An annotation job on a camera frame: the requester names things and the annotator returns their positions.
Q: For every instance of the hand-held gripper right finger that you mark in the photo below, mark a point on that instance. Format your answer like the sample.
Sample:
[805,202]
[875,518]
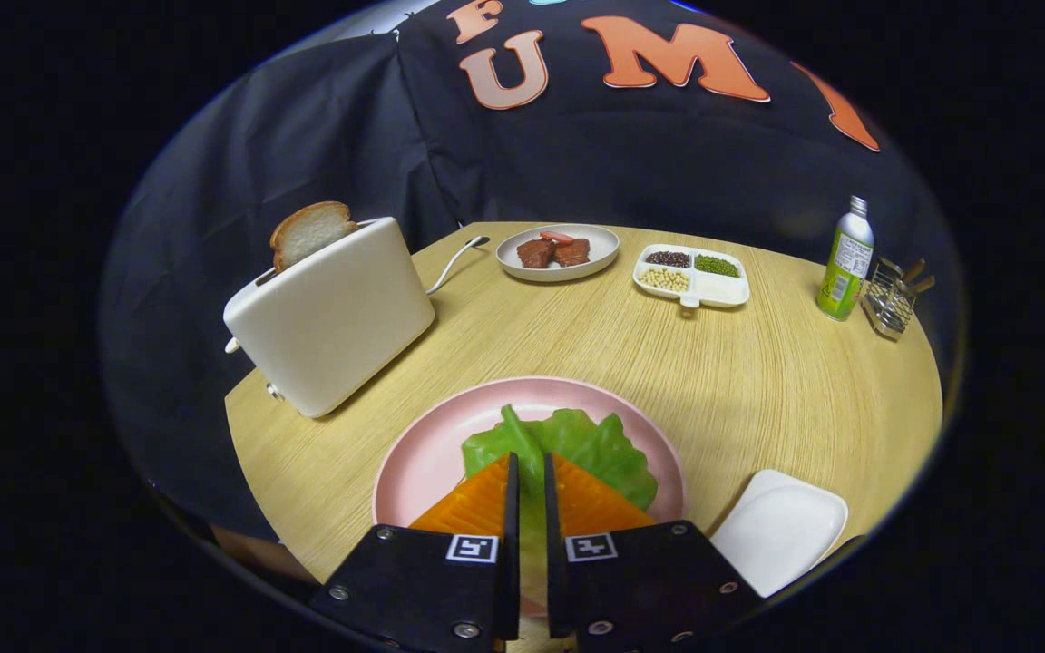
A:
[649,580]

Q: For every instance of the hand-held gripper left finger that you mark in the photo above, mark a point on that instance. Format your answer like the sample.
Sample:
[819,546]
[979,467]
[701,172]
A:
[414,580]

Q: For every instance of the green lettuce leaf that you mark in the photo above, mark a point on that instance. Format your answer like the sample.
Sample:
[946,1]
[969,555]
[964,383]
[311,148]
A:
[595,444]

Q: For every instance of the bread slice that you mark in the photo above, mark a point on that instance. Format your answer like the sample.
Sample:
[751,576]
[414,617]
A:
[309,231]

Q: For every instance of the pink plate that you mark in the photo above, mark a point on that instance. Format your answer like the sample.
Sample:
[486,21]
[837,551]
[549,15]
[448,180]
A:
[423,462]

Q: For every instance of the white square plate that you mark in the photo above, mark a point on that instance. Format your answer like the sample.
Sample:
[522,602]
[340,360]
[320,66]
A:
[776,531]

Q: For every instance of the white toaster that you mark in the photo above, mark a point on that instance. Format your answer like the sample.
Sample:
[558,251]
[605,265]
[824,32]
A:
[332,326]

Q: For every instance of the white divided dish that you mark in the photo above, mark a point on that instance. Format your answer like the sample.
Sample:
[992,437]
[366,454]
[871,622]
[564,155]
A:
[722,288]

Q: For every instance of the pile of pale soybeans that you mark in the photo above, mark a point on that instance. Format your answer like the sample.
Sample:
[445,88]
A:
[664,279]

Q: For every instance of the pile of green beans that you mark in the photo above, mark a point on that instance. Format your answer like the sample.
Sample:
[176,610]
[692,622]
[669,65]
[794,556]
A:
[717,266]

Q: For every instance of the pile of dark red beans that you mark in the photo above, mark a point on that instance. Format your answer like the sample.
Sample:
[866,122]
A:
[668,258]

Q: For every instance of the brown meat piece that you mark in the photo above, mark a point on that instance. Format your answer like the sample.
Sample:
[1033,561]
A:
[572,252]
[535,253]

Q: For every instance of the white round plate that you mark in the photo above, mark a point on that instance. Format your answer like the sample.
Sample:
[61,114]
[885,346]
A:
[600,240]

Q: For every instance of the pink sausage piece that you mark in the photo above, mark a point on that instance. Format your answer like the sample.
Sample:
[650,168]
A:
[556,237]

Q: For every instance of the green bottle with silver cap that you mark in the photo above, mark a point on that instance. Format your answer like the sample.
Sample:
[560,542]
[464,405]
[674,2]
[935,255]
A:
[844,263]

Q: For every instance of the black backdrop cloth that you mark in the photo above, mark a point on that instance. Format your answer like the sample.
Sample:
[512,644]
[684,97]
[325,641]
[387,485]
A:
[577,154]

